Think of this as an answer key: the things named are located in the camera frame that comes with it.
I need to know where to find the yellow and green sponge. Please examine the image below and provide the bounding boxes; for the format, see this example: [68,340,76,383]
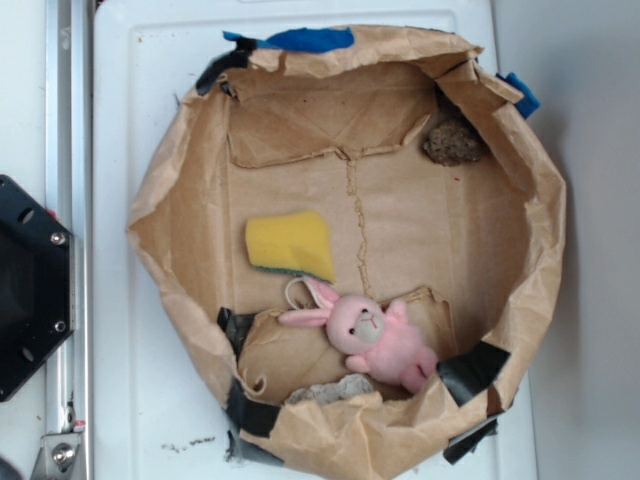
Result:
[245,210,335,283]

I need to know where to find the brown paper bag tray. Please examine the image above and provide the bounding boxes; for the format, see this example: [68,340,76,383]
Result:
[127,25,566,479]

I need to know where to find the pink plush bunny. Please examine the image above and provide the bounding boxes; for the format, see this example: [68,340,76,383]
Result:
[278,276,438,394]

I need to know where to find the brown rough rock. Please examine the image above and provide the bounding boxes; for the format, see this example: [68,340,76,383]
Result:
[423,118,484,166]

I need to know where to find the pale grey stone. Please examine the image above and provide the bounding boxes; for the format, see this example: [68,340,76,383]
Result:
[284,374,374,405]

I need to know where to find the blue cloth piece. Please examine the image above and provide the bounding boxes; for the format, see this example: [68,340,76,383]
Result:
[223,27,355,54]

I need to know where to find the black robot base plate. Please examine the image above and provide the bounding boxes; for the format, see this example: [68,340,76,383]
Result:
[1,175,73,402]

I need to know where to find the aluminium frame rail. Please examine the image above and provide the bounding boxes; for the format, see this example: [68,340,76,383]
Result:
[31,1,96,479]

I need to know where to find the blue cloth scrap right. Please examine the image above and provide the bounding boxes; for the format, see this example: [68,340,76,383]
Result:
[496,72,541,119]

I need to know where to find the white plastic board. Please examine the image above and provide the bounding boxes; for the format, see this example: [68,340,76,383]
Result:
[91,8,539,480]

